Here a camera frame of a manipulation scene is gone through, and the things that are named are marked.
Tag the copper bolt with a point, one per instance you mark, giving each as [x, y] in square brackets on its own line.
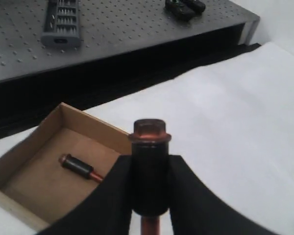
[79, 168]
[150, 171]

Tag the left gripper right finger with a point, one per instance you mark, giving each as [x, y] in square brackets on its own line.
[203, 208]

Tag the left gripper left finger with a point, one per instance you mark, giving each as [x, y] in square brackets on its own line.
[105, 203]

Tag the metal bench with holes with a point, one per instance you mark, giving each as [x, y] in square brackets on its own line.
[107, 31]

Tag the grey screwdriver bit case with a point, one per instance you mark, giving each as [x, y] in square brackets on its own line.
[62, 24]

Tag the cardboard box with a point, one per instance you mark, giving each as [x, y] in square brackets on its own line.
[54, 166]

